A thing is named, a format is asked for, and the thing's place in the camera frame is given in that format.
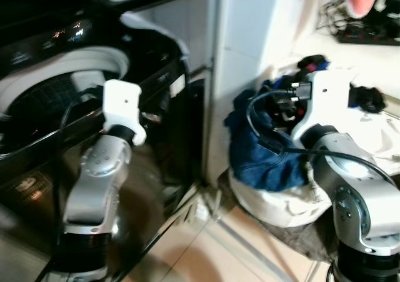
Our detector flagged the black power strip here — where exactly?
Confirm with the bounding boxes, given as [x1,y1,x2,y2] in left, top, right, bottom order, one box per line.
[334,29,400,46]

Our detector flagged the white garment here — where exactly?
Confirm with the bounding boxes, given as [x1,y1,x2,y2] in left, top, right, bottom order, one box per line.
[275,56,400,176]

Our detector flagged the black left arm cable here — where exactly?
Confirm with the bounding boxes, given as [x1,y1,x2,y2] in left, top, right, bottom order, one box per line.
[59,89,104,146]

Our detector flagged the white laundry basket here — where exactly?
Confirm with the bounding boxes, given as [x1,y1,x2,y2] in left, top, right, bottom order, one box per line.
[226,169,335,228]

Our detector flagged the black tangled power cable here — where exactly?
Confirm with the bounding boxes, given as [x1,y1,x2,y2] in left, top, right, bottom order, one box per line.
[314,0,400,34]

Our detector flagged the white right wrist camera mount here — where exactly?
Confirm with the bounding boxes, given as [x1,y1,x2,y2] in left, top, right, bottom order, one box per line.
[291,69,358,142]

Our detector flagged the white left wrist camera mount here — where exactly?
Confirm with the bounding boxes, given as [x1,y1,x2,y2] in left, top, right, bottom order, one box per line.
[102,80,148,146]

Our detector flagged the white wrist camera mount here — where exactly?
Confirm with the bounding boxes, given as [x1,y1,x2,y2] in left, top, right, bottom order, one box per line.
[291,69,358,142]
[102,80,148,146]

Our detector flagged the blue denim jeans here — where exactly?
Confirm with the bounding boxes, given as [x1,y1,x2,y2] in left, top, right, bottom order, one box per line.
[224,76,313,192]

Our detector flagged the black top-load washing machine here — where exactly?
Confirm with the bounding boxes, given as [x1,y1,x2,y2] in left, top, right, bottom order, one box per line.
[0,10,204,282]

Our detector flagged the dark navy red garment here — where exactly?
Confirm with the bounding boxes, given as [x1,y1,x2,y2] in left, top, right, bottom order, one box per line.
[297,55,330,71]

